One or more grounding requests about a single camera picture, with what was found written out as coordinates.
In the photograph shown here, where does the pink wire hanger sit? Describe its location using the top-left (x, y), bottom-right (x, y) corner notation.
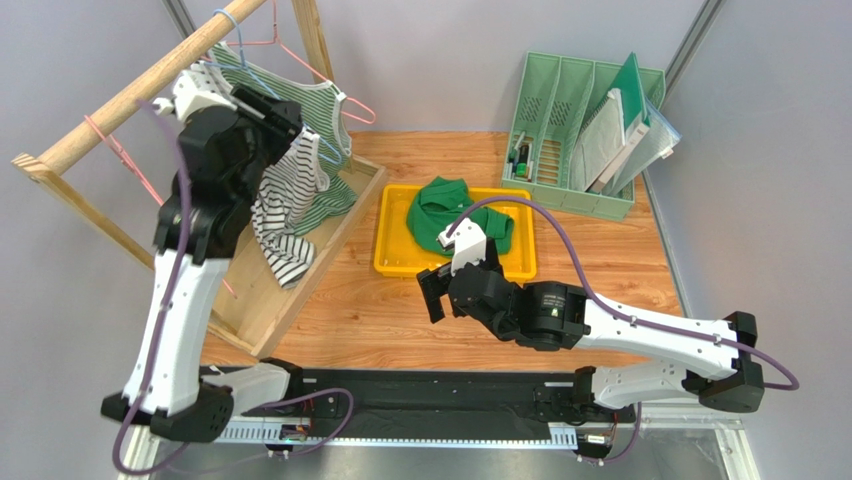
top-left (226, 0), bottom-right (377, 128)
top-left (83, 114), bottom-right (239, 299)

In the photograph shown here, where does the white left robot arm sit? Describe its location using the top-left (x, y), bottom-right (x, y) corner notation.
top-left (100, 85), bottom-right (303, 443)

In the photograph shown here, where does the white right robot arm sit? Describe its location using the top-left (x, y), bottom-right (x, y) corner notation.
top-left (417, 241), bottom-right (766, 413)

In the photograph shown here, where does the green white striped tank top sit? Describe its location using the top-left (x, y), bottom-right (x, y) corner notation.
top-left (211, 42), bottom-right (358, 236)

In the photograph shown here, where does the black white striped tank top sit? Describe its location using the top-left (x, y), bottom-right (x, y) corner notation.
top-left (252, 125), bottom-right (330, 289)

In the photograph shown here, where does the yellow plastic tray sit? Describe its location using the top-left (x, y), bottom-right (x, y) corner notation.
top-left (373, 183), bottom-right (538, 283)

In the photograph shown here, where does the white pen in organizer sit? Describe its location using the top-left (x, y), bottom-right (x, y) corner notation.
top-left (507, 131), bottom-right (527, 177)

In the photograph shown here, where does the wooden clothes rack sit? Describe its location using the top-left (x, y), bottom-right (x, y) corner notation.
top-left (12, 0), bottom-right (388, 358)

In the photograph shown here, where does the white mesh document pouch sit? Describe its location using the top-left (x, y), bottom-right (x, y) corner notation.
top-left (569, 88), bottom-right (625, 191)

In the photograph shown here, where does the green plastic file organizer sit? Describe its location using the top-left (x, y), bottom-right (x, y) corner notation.
top-left (500, 51), bottom-right (636, 221)

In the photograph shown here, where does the green cover book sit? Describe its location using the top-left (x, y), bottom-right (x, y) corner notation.
top-left (586, 52), bottom-right (650, 193)

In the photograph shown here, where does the clear mesh zip pouch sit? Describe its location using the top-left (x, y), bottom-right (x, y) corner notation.
top-left (602, 100), bottom-right (682, 196)

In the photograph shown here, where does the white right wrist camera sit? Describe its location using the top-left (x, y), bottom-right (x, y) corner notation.
top-left (437, 218), bottom-right (487, 276)

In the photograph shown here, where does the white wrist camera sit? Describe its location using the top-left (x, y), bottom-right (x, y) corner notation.
top-left (153, 70), bottom-right (237, 123)
top-left (437, 218), bottom-right (487, 276)

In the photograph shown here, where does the blue wire hanger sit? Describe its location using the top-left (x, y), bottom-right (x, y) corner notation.
top-left (202, 9), bottom-right (352, 168)

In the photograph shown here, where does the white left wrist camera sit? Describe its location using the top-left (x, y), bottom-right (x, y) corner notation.
top-left (153, 70), bottom-right (237, 123)

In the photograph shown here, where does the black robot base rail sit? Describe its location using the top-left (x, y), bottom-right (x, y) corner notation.
top-left (245, 368), bottom-right (636, 443)

